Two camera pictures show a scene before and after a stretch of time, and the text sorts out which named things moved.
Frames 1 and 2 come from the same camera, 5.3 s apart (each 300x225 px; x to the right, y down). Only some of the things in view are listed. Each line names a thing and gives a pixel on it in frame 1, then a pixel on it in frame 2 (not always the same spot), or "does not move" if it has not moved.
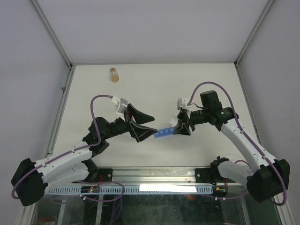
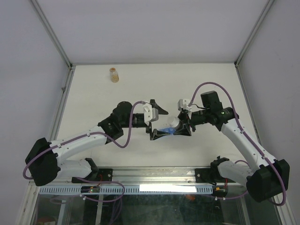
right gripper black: [183, 115] does not move
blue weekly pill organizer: [164, 131] does not move
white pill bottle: [175, 122] does not move
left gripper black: [139, 132] to [155, 133]
